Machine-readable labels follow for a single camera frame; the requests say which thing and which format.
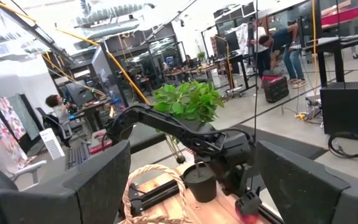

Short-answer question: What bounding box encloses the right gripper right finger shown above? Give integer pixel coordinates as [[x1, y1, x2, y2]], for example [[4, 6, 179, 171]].
[[256, 140, 358, 224]]

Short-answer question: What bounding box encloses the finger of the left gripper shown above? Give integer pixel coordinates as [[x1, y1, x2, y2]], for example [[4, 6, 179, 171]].
[[235, 186, 262, 215]]

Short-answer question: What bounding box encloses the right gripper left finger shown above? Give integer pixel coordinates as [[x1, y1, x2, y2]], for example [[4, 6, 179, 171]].
[[0, 140, 132, 224]]

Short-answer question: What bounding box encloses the small dark red apple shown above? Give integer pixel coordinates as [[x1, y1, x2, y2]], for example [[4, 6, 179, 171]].
[[234, 205, 260, 224]]

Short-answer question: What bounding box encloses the black keyboard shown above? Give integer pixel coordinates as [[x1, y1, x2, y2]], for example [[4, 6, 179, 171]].
[[68, 144, 90, 168]]

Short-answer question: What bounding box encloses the white printed card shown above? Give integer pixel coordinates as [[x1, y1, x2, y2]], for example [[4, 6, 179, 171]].
[[39, 128, 65, 161]]

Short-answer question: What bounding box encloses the black office chair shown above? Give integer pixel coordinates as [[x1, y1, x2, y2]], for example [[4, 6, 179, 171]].
[[35, 107, 74, 147]]

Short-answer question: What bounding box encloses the green potted plant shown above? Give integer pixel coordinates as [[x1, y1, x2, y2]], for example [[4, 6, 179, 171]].
[[152, 81, 226, 203]]

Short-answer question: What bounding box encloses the person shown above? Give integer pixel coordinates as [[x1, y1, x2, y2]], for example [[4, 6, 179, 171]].
[[249, 18, 272, 78], [44, 94, 74, 125], [258, 23, 307, 90]]

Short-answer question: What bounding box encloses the black cabinet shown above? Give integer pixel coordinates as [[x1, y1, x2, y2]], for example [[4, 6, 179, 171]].
[[319, 81, 358, 142]]

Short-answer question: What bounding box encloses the red and black crate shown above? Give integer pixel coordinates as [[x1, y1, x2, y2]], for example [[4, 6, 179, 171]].
[[262, 74, 290, 104]]

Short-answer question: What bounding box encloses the black monitor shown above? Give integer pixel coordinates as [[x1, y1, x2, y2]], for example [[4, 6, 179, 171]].
[[64, 80, 94, 108], [216, 30, 241, 57]]

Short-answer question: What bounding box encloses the grey-green cloth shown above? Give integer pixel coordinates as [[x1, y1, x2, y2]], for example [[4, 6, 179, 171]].
[[7, 93, 40, 141]]

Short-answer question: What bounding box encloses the black desk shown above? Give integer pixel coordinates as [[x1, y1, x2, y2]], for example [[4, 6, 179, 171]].
[[301, 33, 358, 88]]

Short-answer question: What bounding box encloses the coiled black cable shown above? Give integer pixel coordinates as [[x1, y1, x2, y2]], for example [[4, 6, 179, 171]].
[[327, 131, 358, 159]]

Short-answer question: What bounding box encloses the woven rope basket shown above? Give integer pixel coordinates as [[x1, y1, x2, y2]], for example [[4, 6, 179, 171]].
[[116, 164, 194, 224]]

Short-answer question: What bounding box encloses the thin black cable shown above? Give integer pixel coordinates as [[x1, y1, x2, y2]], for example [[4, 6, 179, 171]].
[[252, 0, 259, 146]]

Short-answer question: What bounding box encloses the yellow cable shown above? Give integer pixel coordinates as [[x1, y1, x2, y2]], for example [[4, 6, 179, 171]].
[[0, 0, 151, 106], [311, 0, 319, 90]]

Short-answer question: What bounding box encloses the silver ventilation duct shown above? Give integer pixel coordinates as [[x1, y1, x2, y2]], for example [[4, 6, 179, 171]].
[[73, 2, 155, 28]]

